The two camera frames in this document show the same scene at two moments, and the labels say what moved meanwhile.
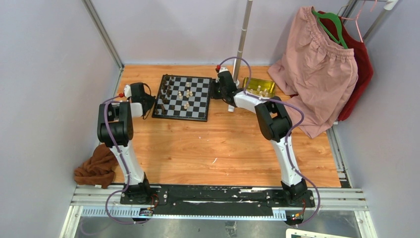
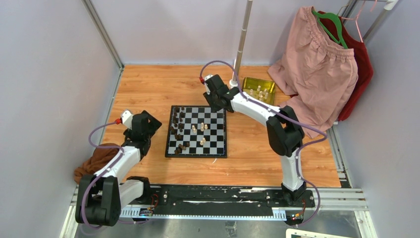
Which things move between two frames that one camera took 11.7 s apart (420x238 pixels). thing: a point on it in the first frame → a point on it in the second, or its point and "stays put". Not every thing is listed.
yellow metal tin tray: [264, 88] stays put
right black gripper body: [218, 92] → [212, 99]
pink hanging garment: [321, 76] stays put
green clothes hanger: [335, 17] stays put
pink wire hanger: [356, 20] stays put
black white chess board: [183, 98] → [196, 131]
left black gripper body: [148, 100] → [153, 126]
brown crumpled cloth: [98, 170] stays put
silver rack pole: [242, 41] stays put
